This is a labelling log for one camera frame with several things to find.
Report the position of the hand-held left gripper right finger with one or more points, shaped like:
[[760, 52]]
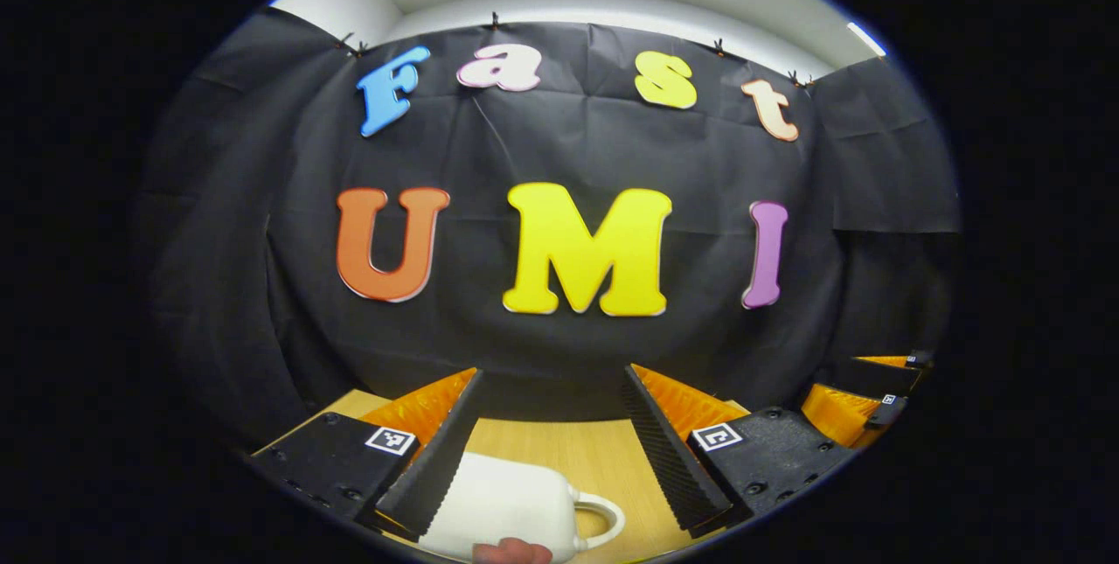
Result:
[[664, 455]]

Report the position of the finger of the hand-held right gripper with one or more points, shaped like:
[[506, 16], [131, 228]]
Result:
[[883, 414], [874, 376]]

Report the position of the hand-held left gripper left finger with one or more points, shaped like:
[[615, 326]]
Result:
[[437, 459]]

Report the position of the white suitcase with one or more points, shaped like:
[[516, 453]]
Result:
[[507, 494]]

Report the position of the black backdrop cloth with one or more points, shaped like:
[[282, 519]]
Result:
[[559, 345]]

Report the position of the ceiling light panel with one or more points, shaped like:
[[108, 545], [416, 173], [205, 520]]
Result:
[[865, 38]]

